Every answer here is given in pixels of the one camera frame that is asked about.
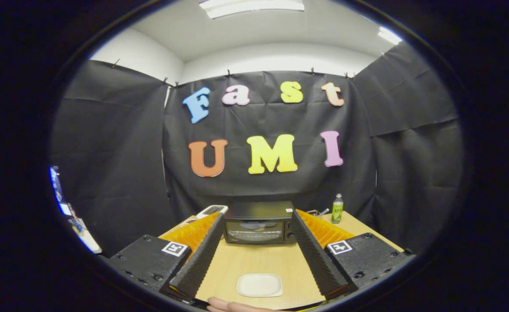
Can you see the bright blue-edged screen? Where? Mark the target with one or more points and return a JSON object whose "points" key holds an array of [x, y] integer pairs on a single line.
{"points": [[63, 203]]}

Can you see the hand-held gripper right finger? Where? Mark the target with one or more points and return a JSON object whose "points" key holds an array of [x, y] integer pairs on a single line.
{"points": [[317, 255]]}

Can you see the black toaster oven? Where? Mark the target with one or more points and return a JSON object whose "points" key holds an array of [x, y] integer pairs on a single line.
{"points": [[258, 210]]}

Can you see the long ceiling light panel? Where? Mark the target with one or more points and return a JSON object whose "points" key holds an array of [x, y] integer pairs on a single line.
{"points": [[250, 6]]}

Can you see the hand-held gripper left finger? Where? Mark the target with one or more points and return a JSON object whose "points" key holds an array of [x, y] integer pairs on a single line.
{"points": [[200, 258]]}

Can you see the small ceiling light panel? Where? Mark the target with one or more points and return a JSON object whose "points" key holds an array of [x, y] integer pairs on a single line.
{"points": [[389, 35]]}

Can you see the small snack dish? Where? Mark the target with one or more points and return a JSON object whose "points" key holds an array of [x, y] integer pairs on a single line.
{"points": [[188, 222]]}

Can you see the green drink bottle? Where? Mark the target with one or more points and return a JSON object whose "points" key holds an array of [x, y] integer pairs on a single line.
{"points": [[337, 212]]}

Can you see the white oval plate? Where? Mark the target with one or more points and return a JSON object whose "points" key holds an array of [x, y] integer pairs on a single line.
{"points": [[259, 285]]}

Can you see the white pop-up toaster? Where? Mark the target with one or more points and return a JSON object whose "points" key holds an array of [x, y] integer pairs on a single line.
{"points": [[211, 211]]}

